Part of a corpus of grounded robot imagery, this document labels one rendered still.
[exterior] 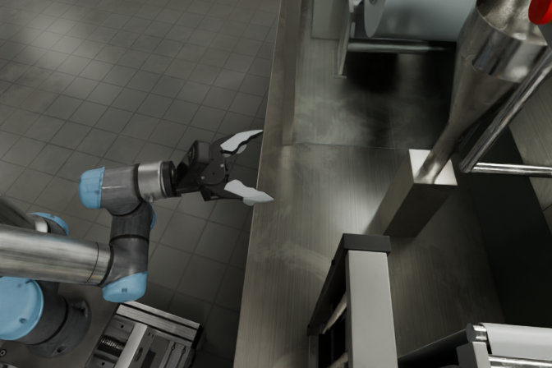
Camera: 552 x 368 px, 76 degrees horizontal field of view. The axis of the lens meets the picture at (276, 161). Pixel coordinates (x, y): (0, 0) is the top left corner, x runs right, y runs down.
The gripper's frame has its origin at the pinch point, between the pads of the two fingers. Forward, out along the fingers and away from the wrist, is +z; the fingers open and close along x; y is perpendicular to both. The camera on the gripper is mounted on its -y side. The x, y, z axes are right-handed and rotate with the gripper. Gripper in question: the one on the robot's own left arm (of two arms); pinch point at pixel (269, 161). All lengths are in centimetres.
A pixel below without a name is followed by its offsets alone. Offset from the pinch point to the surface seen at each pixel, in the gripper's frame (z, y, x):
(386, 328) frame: 6.3, -24.8, 31.3
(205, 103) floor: -26, 142, -124
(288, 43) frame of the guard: 8.7, -0.7, -29.4
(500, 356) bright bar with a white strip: 14.8, -26.6, 34.8
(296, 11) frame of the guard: 10.0, -8.9, -30.2
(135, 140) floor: -73, 138, -98
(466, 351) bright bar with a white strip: 12.5, -25.7, 34.1
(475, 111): 32.4, -15.2, 3.3
